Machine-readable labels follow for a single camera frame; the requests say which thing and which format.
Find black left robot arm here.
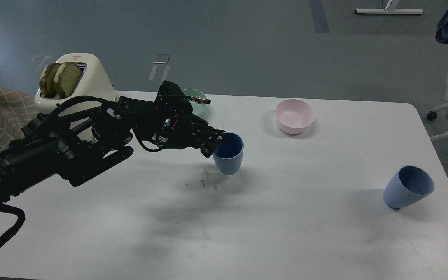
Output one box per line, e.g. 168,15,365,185
0,81,226,248

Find white desk foot bar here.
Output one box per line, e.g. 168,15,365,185
354,8,424,15

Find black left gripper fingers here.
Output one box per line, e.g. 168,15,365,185
192,122,226,158

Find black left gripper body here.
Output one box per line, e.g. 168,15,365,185
129,81,207,151

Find front toast slice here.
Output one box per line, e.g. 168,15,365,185
54,62,82,99

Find toast slice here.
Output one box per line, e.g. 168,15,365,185
39,63,61,98
54,62,82,99

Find rear toast slice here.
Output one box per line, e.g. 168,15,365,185
39,63,61,98

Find pink bowl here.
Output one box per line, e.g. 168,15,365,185
275,99,316,135

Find cream white toaster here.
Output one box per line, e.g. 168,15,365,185
34,53,116,114

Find blue cup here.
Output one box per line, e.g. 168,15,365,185
213,132,244,175
383,166,434,210

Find green bowl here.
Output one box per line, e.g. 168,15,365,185
182,89,208,115

